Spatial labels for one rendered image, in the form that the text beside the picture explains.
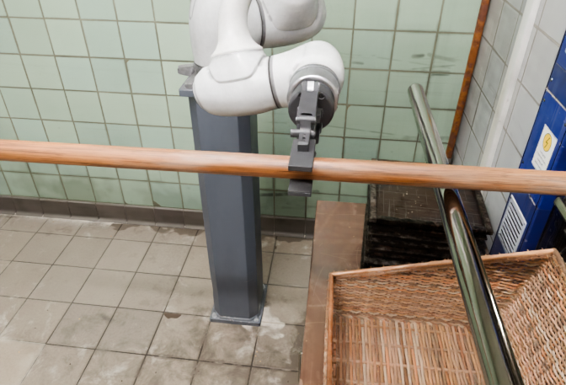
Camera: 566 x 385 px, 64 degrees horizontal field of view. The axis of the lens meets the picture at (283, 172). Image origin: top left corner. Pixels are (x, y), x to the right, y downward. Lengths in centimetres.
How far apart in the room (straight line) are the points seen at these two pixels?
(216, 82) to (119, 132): 137
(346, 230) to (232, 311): 66
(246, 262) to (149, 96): 85
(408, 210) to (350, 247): 27
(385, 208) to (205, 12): 68
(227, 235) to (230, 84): 83
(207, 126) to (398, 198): 59
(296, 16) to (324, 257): 68
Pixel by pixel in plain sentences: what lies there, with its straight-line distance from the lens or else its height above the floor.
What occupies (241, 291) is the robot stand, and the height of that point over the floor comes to 19.
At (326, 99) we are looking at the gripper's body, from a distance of 73.
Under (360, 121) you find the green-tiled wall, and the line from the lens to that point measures 194.
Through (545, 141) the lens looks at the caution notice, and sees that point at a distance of 120.
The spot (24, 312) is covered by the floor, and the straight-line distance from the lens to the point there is 223.
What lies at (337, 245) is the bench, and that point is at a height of 58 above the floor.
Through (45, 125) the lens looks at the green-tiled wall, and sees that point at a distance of 238.
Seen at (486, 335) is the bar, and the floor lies 117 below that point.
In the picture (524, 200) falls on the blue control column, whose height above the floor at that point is 83.
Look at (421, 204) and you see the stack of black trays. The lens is 122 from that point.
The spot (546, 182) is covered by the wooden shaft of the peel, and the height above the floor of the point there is 120.
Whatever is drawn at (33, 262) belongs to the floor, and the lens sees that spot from 244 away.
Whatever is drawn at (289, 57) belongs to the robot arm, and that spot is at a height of 123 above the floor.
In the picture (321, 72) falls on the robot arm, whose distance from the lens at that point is 78.
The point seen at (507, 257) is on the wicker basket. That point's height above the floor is 83.
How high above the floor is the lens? 152
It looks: 34 degrees down
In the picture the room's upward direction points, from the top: straight up
